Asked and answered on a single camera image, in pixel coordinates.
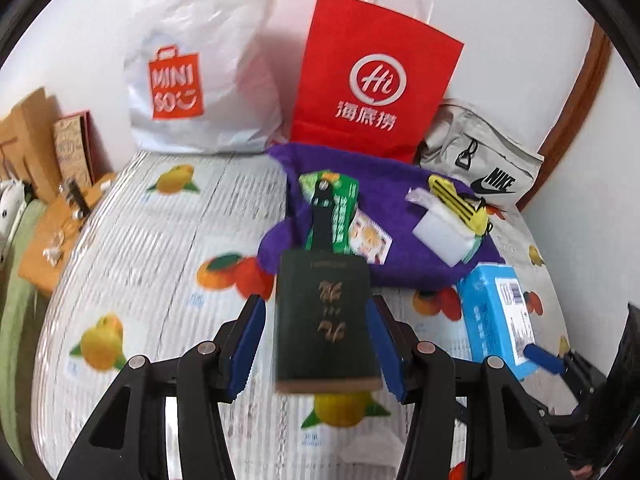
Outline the grey waist bag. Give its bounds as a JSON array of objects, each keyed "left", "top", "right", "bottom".
[{"left": 417, "top": 100, "right": 546, "bottom": 207}]

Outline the tan cardboard box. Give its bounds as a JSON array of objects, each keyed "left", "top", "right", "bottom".
[{"left": 0, "top": 87, "right": 63, "bottom": 201}]

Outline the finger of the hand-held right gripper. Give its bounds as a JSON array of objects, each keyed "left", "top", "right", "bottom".
[{"left": 524, "top": 344, "right": 601, "bottom": 401}]

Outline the red paper bag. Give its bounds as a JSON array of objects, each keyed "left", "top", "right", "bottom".
[{"left": 290, "top": 0, "right": 465, "bottom": 165}]

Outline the green cloth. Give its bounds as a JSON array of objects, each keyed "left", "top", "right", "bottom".
[{"left": 0, "top": 200, "right": 51, "bottom": 461}]

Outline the black clip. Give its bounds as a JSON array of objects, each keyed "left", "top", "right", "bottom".
[{"left": 60, "top": 178, "right": 91, "bottom": 216}]

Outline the black strap with metal snap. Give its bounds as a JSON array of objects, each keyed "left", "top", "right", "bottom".
[{"left": 302, "top": 180, "right": 335, "bottom": 256}]

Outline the white sponge block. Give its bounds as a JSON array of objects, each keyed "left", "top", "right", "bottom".
[{"left": 411, "top": 205, "right": 473, "bottom": 268}]

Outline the purple towel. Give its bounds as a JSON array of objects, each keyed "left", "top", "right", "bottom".
[{"left": 257, "top": 142, "right": 506, "bottom": 291}]

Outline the green tissue packet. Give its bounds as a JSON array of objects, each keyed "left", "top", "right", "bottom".
[{"left": 299, "top": 170, "right": 362, "bottom": 256}]

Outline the white plastic shopping bag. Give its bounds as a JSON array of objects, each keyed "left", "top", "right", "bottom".
[{"left": 124, "top": 0, "right": 283, "bottom": 155}]

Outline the brown wooden frame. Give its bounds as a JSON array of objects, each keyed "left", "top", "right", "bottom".
[{"left": 515, "top": 22, "right": 615, "bottom": 213}]

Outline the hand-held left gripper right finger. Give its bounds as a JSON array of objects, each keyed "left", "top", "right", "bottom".
[{"left": 365, "top": 295, "right": 573, "bottom": 480}]

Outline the white plush toy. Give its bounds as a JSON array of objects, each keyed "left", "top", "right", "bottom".
[{"left": 0, "top": 180, "right": 26, "bottom": 266}]

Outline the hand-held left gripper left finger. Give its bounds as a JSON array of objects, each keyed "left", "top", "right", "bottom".
[{"left": 55, "top": 294, "right": 268, "bottom": 480}]

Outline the fruit print lace tablecloth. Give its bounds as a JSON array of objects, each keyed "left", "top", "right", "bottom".
[{"left": 30, "top": 150, "right": 576, "bottom": 480}]

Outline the fruit print tissue packet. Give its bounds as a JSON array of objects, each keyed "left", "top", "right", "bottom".
[{"left": 347, "top": 210, "right": 393, "bottom": 266}]

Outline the white plastic packet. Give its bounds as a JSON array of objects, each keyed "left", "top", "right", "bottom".
[{"left": 406, "top": 186, "right": 441, "bottom": 208}]

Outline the blue tissue pack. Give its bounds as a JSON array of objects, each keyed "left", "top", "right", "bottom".
[{"left": 456, "top": 263, "right": 543, "bottom": 382}]

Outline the patterned small box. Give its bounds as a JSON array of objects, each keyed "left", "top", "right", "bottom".
[{"left": 52, "top": 110, "right": 98, "bottom": 188}]

